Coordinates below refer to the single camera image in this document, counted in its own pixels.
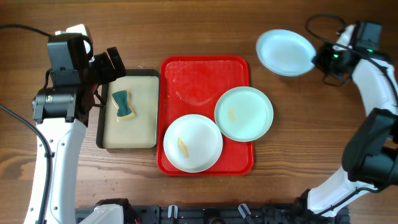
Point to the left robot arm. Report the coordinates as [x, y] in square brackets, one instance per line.
[61, 114]

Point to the pale green plate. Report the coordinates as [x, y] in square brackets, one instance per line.
[244, 114]

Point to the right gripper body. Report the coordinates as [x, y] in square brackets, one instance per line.
[322, 59]

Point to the red plastic tray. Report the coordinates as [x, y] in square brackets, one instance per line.
[192, 84]

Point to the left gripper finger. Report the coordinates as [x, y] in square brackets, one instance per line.
[119, 68]
[104, 70]

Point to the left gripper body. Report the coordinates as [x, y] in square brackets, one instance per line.
[104, 68]

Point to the black tray with soapy water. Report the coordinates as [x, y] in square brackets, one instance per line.
[137, 130]

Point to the light blue plate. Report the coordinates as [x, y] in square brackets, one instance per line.
[285, 52]

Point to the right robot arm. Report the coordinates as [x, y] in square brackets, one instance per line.
[367, 165]

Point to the green and yellow sponge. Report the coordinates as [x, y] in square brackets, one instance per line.
[121, 100]

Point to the white plate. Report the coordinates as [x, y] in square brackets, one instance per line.
[193, 143]

